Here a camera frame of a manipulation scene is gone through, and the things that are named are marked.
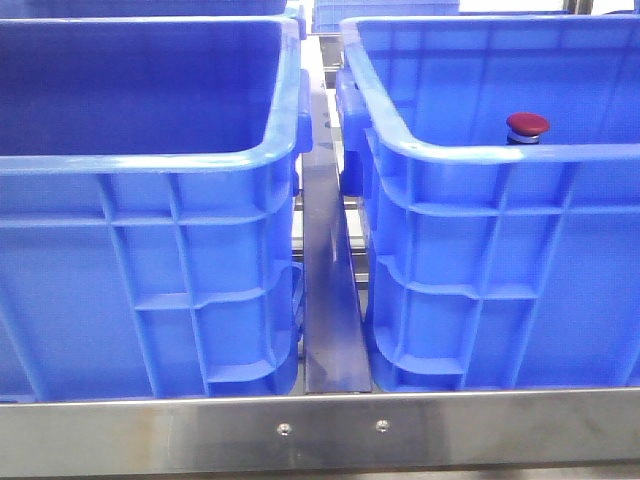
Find red mushroom push button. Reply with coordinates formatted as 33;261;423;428
506;112;551;145

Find grey metal divider bar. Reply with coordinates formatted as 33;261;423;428
302;35;372;394

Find large blue crate left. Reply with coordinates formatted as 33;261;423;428
1;17;312;404

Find large blue crate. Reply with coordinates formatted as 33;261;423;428
1;17;312;404
336;14;639;391

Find large blue crate right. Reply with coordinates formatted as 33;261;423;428
336;14;639;391

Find blue crate rear right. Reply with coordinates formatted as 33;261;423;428
312;0;460;33

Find blue crate rear left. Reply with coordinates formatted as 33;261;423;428
1;0;307;39

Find steel front rail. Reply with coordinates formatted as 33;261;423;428
1;388;639;477

